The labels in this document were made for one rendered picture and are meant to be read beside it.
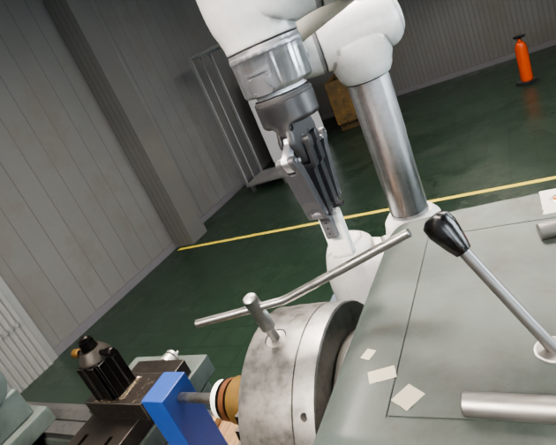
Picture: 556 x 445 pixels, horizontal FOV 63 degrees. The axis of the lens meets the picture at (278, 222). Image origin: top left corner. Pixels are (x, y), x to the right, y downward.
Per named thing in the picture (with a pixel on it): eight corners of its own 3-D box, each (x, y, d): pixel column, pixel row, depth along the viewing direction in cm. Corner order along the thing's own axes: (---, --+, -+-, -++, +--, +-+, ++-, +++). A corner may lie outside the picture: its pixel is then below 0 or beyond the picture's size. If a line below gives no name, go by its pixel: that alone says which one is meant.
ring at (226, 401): (268, 360, 81) (228, 361, 86) (245, 402, 74) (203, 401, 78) (288, 398, 84) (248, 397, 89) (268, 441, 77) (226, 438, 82)
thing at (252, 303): (276, 358, 68) (240, 305, 62) (278, 346, 69) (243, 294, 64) (289, 355, 67) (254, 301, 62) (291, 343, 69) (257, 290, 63)
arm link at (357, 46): (392, 269, 140) (462, 245, 136) (404, 300, 125) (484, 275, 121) (301, 16, 109) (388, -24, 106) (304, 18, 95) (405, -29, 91)
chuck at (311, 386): (406, 378, 89) (347, 259, 74) (383, 564, 66) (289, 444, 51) (389, 378, 90) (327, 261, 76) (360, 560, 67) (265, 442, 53)
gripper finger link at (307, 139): (310, 131, 56) (306, 134, 55) (340, 211, 59) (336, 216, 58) (283, 139, 58) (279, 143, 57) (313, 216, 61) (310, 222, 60)
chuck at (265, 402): (389, 378, 90) (327, 261, 76) (360, 560, 67) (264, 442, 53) (348, 378, 95) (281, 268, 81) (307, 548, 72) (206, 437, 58)
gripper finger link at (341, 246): (337, 208, 60) (336, 211, 60) (355, 252, 62) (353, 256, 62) (318, 213, 62) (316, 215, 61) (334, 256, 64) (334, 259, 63)
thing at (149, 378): (174, 387, 113) (164, 372, 111) (149, 420, 105) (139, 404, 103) (119, 387, 124) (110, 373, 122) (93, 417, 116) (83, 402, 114)
